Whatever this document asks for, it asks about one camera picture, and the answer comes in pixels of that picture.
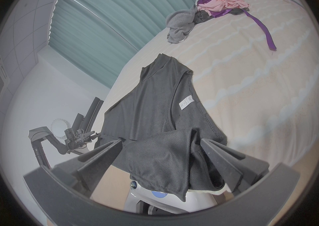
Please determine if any black T-shirt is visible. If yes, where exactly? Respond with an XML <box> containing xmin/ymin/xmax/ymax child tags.
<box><xmin>98</xmin><ymin>54</ymin><xmax>228</xmax><ymax>202</ymax></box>

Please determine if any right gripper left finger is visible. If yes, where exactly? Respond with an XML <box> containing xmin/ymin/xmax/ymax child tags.
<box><xmin>53</xmin><ymin>140</ymin><xmax>124</xmax><ymax>192</ymax></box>

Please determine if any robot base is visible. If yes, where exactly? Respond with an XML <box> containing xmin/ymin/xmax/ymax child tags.
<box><xmin>123</xmin><ymin>180</ymin><xmax>218</xmax><ymax>215</ymax></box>

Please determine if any grey garment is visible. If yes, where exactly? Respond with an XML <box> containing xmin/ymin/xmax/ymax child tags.
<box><xmin>166</xmin><ymin>8</ymin><xmax>198</xmax><ymax>44</ymax></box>

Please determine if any black chest of drawers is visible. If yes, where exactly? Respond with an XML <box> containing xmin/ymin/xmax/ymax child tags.
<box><xmin>85</xmin><ymin>97</ymin><xmax>105</xmax><ymax>133</ymax></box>

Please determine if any pile of clothes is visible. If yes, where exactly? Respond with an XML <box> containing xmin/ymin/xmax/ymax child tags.
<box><xmin>194</xmin><ymin>0</ymin><xmax>277</xmax><ymax>51</ymax></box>

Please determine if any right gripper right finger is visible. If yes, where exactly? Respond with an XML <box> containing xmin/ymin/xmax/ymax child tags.
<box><xmin>200</xmin><ymin>138</ymin><xmax>270</xmax><ymax>194</ymax></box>

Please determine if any bed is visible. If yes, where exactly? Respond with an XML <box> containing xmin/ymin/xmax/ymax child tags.
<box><xmin>101</xmin><ymin>0</ymin><xmax>315</xmax><ymax>194</ymax></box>

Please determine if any blue-green curtain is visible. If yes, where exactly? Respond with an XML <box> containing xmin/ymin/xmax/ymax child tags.
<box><xmin>62</xmin><ymin>0</ymin><xmax>208</xmax><ymax>51</ymax></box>
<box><xmin>49</xmin><ymin>0</ymin><xmax>140</xmax><ymax>89</ymax></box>

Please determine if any black white dressing table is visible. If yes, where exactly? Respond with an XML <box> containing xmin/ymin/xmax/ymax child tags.
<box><xmin>72</xmin><ymin>113</ymin><xmax>85</xmax><ymax>130</ymax></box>

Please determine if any round white framed mirror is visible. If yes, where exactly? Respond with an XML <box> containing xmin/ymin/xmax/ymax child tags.
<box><xmin>51</xmin><ymin>118</ymin><xmax>68</xmax><ymax>138</ymax></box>

